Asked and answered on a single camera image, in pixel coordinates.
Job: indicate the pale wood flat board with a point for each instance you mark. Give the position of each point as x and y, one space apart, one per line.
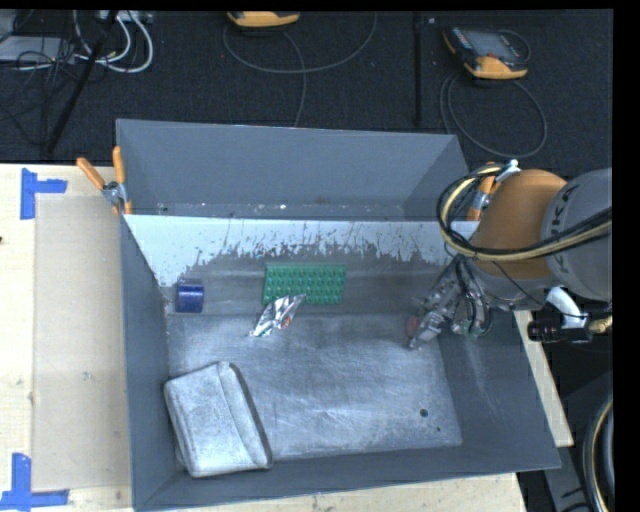
75 350

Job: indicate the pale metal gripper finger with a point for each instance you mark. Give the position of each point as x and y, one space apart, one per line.
424 334
428 311

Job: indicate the grey metal bin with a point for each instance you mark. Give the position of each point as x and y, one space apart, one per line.
325 380

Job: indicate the black cylinder on white bracket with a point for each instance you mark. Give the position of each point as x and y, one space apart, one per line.
555 330

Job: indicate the silver foil packet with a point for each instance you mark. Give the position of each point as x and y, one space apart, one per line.
275 316

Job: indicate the blue small cup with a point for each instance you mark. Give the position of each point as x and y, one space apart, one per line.
190 298

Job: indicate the green studded flat block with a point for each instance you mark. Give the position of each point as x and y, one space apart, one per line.
305 284

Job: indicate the grey folded cloth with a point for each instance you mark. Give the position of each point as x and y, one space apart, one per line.
215 420

